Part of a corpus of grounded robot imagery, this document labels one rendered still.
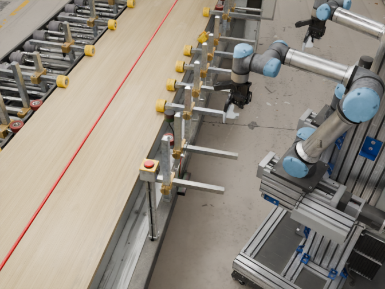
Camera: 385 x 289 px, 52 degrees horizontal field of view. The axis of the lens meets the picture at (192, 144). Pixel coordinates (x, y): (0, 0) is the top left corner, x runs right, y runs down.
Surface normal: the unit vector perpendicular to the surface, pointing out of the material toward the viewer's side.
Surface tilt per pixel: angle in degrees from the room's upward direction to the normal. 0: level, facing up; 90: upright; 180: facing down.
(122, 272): 0
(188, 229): 0
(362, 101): 84
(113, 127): 0
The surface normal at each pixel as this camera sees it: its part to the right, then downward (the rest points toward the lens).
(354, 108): -0.43, 0.49
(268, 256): 0.03, -0.75
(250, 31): -0.22, 0.65
